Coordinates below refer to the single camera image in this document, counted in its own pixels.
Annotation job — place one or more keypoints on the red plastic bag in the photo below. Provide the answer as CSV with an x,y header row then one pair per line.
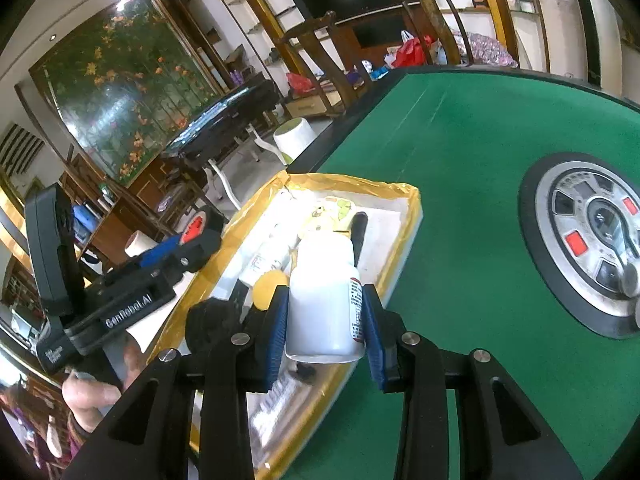
x,y
300,82
412,51

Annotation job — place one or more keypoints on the round grey table control panel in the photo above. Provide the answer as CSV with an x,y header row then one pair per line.
x,y
560,200

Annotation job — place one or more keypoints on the white pill bottle red label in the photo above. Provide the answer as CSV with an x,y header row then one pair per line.
x,y
265,255

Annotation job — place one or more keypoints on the dark wooden chair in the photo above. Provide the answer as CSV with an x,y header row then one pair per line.
x,y
435,15
325,60

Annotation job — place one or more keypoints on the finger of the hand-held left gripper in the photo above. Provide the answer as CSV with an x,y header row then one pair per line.
x,y
157,254
200,250

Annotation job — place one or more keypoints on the black glossy table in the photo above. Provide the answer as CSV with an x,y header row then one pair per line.
x,y
225,110

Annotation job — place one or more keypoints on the white round stool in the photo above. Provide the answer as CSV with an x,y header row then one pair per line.
x,y
295,140

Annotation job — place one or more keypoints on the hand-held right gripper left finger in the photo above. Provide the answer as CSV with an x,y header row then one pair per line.
x,y
277,330

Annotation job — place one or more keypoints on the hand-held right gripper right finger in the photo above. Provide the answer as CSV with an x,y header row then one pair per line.
x,y
372,340

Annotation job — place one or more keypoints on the floral wall panel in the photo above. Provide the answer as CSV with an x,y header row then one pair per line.
x,y
120,85

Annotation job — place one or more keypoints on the dark wooden television cabinet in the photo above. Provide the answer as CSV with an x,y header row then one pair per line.
x,y
375,30

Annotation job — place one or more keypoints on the person's left hand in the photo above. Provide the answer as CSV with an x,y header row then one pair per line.
x,y
90,400

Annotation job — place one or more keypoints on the yellow ball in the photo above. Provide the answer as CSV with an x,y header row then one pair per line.
x,y
270,289

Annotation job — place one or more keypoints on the purple floral cloth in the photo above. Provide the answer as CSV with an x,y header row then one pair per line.
x,y
482,47

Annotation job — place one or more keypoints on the yellow-taped white foam tray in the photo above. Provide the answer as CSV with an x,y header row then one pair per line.
x,y
385,220

